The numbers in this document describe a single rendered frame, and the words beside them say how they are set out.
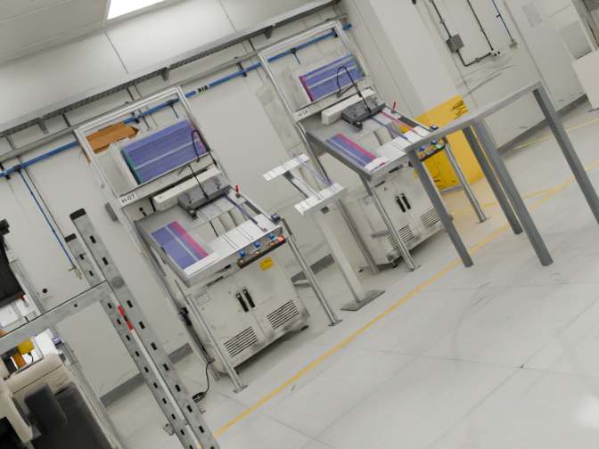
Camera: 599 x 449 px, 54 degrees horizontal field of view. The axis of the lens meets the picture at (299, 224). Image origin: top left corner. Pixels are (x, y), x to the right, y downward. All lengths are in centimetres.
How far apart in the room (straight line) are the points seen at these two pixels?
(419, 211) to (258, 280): 141
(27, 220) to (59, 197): 32
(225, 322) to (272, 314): 33
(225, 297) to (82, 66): 281
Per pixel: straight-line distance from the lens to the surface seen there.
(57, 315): 124
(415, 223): 456
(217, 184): 401
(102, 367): 541
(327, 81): 463
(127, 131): 442
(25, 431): 194
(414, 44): 652
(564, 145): 321
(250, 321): 392
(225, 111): 590
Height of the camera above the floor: 95
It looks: 4 degrees down
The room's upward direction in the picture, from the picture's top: 28 degrees counter-clockwise
